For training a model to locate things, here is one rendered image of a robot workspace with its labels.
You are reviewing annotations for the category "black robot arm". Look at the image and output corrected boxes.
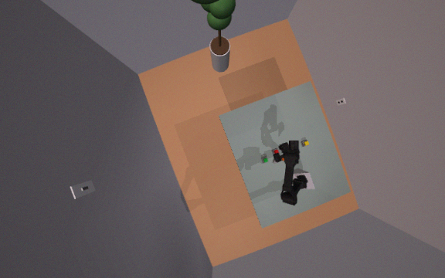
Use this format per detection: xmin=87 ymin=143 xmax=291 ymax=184
xmin=279 ymin=141 xmax=307 ymax=205

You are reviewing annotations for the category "green button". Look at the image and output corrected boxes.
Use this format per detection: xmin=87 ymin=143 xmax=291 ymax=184
xmin=261 ymin=156 xmax=269 ymax=164

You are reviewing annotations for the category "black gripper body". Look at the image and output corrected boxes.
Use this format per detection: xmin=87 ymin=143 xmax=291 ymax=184
xmin=273 ymin=153 xmax=284 ymax=162

